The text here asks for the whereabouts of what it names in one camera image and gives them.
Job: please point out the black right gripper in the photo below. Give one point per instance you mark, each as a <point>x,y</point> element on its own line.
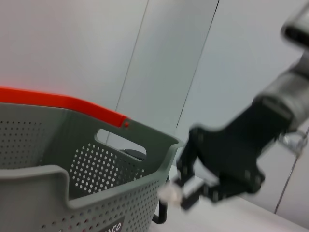
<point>236,149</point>

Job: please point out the white translucent toy brick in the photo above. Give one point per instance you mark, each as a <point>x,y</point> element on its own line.
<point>170,194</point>

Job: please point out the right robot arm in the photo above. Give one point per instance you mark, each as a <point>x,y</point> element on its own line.
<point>289,79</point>

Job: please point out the grey perforated storage basket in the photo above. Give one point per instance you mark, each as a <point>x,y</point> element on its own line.
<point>157,140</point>

